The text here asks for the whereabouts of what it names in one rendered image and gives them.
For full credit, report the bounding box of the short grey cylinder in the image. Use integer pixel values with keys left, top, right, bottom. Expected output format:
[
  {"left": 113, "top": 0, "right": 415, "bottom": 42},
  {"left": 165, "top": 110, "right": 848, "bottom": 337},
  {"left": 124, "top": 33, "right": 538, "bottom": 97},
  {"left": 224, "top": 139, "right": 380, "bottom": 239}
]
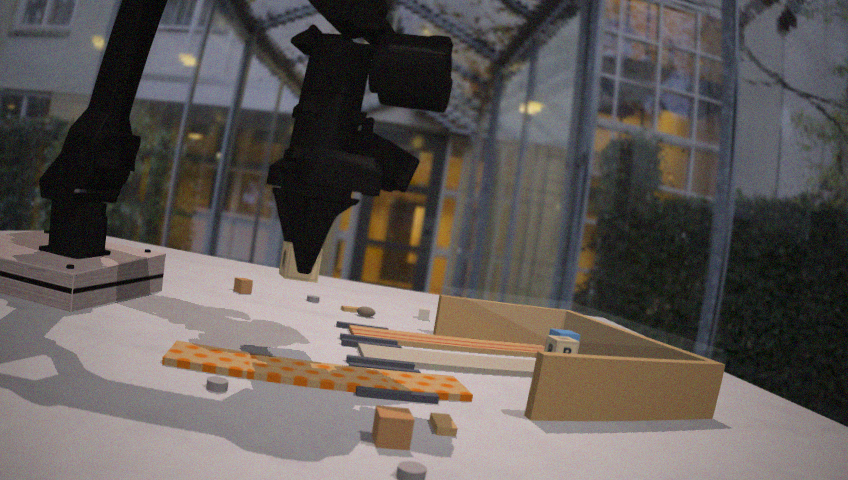
[
  {"left": 396, "top": 461, "right": 427, "bottom": 480},
  {"left": 206, "top": 376, "right": 228, "bottom": 393}
]

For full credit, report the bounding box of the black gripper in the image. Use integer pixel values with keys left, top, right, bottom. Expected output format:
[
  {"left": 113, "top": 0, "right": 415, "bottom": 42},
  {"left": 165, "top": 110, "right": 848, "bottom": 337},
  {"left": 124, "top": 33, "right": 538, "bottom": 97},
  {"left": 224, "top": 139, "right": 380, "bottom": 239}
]
[{"left": 266, "top": 90, "right": 383, "bottom": 274}]

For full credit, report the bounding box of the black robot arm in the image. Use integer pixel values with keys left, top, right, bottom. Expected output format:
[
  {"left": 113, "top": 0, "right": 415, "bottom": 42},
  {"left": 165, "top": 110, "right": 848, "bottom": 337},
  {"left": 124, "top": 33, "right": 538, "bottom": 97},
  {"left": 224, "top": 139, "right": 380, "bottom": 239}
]
[{"left": 39, "top": 0, "right": 453, "bottom": 259}]

